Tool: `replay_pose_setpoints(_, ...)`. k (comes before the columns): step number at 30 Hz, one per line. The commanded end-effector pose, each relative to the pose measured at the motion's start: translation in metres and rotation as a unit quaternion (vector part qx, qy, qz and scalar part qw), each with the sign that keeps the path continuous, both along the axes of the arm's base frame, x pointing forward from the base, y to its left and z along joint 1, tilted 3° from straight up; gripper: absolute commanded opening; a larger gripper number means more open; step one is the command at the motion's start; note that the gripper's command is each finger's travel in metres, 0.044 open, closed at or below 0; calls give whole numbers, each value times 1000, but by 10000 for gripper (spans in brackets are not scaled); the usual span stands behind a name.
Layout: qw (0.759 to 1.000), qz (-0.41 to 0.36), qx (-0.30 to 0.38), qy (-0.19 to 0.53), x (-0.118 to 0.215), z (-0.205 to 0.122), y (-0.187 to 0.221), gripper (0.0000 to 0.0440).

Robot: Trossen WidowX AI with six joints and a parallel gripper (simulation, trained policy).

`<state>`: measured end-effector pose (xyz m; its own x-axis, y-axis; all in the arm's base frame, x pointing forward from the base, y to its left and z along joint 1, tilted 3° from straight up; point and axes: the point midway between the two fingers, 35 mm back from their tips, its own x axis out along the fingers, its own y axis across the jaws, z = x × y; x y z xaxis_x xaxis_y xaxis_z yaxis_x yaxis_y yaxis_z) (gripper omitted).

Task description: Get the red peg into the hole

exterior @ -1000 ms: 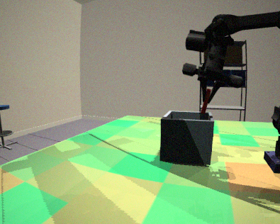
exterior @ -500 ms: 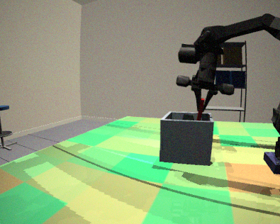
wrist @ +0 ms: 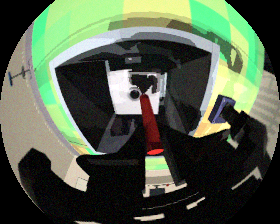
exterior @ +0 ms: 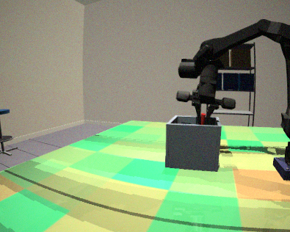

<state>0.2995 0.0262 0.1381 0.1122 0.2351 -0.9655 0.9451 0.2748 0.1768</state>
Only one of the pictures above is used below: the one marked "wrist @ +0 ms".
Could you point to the dark red peg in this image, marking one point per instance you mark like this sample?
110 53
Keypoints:
153 140

